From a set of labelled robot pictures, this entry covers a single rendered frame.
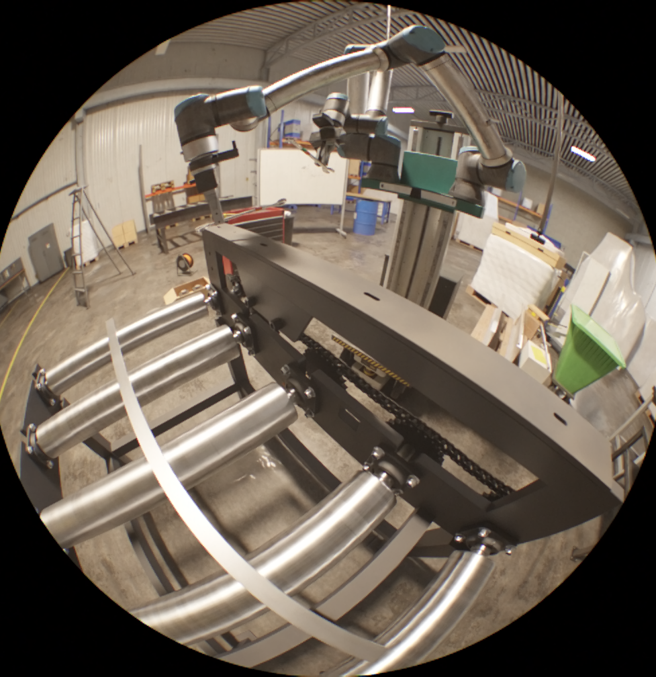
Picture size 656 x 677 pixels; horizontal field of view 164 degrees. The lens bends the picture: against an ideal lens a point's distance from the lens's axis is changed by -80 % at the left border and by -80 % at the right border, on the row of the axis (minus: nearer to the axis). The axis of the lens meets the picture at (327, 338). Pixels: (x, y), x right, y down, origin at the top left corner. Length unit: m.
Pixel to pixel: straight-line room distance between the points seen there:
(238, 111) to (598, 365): 2.90
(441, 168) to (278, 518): 2.01
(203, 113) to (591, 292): 3.89
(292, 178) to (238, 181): 6.38
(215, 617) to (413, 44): 1.30
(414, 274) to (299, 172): 3.92
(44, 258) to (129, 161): 4.63
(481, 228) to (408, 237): 6.94
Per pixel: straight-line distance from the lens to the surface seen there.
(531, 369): 2.11
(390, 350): 0.31
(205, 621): 0.49
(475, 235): 8.42
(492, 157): 1.02
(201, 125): 0.62
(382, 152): 1.32
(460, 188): 1.15
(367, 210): 5.77
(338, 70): 0.85
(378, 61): 0.93
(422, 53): 0.88
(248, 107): 0.62
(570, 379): 2.84
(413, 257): 1.50
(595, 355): 2.67
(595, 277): 3.77
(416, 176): 1.39
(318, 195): 5.16
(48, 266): 10.64
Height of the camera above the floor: 1.33
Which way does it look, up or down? 40 degrees down
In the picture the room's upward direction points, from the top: 5 degrees clockwise
